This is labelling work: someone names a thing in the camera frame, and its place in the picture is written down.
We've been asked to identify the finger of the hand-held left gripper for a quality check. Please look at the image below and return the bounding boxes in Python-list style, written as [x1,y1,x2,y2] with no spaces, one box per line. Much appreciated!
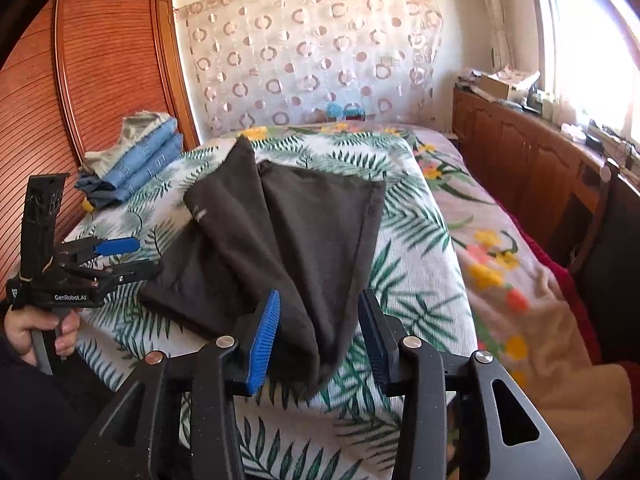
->
[55,236,142,264]
[65,258,164,287]

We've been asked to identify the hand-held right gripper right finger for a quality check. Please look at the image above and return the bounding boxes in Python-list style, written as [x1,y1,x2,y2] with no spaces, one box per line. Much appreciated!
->
[357,288,583,480]

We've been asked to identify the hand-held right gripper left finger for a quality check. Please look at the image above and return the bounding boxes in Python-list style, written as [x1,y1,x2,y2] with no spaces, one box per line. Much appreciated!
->
[60,287,282,480]

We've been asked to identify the black pants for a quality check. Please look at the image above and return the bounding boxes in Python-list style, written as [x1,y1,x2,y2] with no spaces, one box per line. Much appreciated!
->
[139,135,387,403]

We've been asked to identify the person's left hand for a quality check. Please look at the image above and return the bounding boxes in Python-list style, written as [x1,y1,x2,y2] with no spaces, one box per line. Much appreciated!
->
[4,305,82,367]

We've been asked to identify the folded dark blue jeans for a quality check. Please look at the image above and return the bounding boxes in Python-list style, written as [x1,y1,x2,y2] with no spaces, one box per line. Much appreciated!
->
[75,174,128,209]

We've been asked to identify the folded light blue jeans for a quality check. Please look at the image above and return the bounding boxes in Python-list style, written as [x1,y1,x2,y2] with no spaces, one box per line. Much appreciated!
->
[97,117,184,203]

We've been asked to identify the leaf-print bed sheet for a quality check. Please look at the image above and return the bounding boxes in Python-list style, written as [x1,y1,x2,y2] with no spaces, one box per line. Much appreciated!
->
[65,125,482,480]

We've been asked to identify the red-brown slatted wooden wardrobe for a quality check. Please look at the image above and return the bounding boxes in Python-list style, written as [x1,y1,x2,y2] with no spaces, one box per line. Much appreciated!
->
[0,0,202,283]

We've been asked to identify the red cloth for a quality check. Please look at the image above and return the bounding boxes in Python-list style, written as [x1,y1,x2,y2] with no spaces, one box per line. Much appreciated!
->
[522,237,603,363]

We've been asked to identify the blue plastic object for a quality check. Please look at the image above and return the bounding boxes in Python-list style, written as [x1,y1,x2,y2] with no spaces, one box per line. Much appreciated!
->
[324,102,367,122]

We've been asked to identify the brown wooden cabinet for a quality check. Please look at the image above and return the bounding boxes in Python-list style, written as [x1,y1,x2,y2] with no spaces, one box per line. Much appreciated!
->
[451,85,640,273]

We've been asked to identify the dark chair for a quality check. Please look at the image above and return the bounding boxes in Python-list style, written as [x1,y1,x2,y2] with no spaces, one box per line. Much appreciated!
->
[569,159,640,363]

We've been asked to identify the sheer circle-pattern curtain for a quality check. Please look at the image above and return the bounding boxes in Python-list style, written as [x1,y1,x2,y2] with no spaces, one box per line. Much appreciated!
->
[174,0,445,135]

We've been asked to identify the white lace curtain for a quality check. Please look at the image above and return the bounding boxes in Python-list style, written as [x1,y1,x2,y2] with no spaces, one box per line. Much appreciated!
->
[462,0,532,78]

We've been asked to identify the bright window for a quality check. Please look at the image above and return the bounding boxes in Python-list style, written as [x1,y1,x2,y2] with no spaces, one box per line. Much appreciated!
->
[530,0,640,138]

